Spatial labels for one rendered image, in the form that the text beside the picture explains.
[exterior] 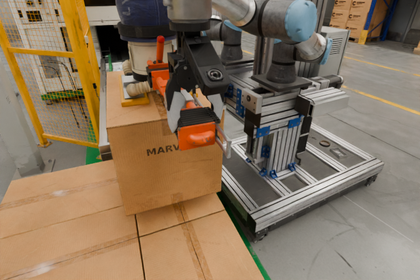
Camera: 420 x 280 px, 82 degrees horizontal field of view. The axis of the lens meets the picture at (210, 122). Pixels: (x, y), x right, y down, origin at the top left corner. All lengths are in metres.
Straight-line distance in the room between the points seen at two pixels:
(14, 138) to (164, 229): 1.66
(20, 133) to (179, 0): 2.17
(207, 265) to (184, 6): 0.89
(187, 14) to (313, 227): 1.75
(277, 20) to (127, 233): 1.00
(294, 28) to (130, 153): 0.65
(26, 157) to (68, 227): 1.37
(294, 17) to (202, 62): 0.46
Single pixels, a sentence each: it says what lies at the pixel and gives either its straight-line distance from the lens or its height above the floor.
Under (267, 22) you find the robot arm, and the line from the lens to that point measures 0.83.
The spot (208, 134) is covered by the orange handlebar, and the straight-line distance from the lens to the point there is 0.46.
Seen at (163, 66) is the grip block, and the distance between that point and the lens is 0.85.
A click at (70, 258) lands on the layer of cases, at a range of 1.19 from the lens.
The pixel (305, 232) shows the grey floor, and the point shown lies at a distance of 1.92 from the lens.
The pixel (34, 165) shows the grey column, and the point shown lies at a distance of 2.61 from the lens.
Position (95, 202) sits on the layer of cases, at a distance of 1.36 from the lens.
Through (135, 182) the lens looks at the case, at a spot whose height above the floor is 0.83.
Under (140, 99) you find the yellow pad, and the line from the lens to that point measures 0.93.
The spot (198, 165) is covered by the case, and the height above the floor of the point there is 0.84.
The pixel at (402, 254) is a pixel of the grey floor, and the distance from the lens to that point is 2.10.
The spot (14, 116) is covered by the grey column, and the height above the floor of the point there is 0.59.
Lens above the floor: 1.45
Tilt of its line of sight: 29 degrees down
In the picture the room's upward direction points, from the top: straight up
